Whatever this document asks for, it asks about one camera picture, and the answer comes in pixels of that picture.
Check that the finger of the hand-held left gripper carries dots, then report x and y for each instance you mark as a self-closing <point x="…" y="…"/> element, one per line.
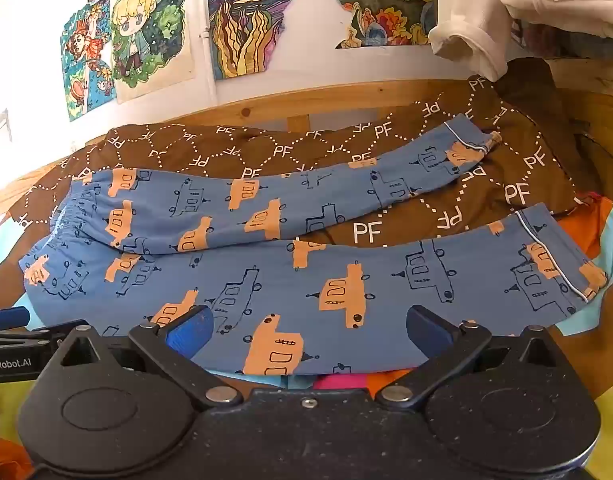
<point x="6" y="318"/>

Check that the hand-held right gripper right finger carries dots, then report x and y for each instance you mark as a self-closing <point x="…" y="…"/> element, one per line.
<point x="431" y="334"/>

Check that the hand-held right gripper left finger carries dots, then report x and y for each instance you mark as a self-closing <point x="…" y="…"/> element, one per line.
<point x="191" y="335"/>

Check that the blue pants with orange print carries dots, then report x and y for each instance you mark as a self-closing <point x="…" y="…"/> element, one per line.
<point x="286" y="285"/>

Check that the brown monogram blanket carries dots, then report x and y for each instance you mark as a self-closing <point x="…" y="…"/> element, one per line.
<point x="411" y="160"/>

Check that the white hanging garment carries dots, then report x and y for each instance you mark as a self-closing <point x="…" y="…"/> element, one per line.
<point x="466" y="10"/>

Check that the wooden bed frame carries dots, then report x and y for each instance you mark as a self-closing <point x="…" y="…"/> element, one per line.
<point x="336" y="102"/>

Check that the colourful figures wall drawing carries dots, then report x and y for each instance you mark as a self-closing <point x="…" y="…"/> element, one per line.
<point x="84" y="70"/>

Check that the cartoon child wall drawing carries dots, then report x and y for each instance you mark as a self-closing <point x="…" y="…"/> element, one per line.
<point x="146" y="35"/>

